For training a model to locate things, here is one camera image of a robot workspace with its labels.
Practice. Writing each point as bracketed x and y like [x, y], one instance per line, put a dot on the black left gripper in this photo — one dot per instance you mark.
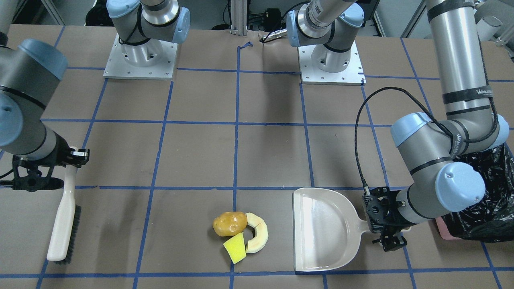
[388, 242]

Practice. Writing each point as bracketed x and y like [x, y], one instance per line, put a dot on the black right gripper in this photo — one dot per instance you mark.
[63, 153]

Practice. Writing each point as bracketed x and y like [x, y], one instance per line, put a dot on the beige dustpan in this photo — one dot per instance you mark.
[327, 230]

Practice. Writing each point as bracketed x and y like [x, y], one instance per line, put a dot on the white hand brush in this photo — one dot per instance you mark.
[65, 228]

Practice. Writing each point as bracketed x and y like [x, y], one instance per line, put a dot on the pale curved peel slice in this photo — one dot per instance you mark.
[261, 233]

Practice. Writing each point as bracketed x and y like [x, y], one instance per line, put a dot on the yellow sponge wedge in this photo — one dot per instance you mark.
[235, 247]

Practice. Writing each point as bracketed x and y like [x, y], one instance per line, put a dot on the brown potato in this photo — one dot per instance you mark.
[230, 223]

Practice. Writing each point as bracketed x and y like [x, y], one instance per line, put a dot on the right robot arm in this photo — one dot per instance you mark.
[30, 74]

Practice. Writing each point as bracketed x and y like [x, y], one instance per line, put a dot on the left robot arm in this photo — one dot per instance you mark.
[429, 146]

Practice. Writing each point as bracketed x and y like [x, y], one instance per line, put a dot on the pink bin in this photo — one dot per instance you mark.
[443, 230]

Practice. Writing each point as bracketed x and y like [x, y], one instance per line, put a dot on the black trash bag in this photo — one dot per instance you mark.
[491, 219]

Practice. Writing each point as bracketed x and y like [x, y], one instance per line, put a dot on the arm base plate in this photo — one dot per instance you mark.
[154, 60]
[318, 65]

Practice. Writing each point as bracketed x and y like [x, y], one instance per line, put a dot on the aluminium frame post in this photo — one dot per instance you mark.
[238, 17]

